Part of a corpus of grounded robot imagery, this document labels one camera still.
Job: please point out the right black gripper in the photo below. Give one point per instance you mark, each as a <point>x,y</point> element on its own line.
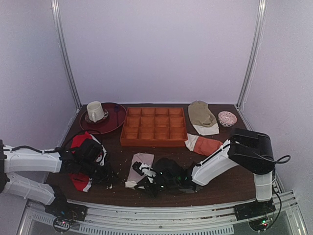
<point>151,182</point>

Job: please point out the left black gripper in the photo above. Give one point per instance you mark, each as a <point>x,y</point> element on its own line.
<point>102,175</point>

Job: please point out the mauve underwear white waistband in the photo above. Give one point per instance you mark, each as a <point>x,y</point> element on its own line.
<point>133,177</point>

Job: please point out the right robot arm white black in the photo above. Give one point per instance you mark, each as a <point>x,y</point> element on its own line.
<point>249,149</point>

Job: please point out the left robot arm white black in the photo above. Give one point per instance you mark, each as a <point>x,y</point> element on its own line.
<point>25,158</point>

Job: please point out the red underwear white trim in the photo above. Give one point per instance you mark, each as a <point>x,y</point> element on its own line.
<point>91,154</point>

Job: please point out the orange underwear white waistband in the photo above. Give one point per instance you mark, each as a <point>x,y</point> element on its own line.
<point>202,145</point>

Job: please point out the khaki underwear cream waistband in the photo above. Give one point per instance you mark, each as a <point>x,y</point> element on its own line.
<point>202,119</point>

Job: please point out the orange wooden compartment tray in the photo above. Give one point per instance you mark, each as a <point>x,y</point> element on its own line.
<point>154,127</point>

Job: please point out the dark saucer plate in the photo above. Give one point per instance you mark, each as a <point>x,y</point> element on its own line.
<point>86,117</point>

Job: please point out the dark red bowl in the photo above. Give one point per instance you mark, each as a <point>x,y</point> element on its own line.
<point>116,118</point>

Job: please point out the cream ceramic mug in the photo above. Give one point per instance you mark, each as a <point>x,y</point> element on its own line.
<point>95,111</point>

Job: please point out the pink patterned small bowl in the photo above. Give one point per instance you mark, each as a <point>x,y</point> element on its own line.
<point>227,119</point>

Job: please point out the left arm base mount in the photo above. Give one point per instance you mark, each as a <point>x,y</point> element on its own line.
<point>66,214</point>

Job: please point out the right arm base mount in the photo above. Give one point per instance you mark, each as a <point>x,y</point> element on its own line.
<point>254,211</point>

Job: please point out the right aluminium frame post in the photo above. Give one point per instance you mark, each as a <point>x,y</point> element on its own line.
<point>251,65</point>

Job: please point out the aluminium frame post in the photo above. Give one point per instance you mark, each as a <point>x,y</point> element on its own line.
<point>251,65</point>
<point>62,45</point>

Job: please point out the left aluminium frame post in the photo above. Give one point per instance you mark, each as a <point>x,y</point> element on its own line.
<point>62,45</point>

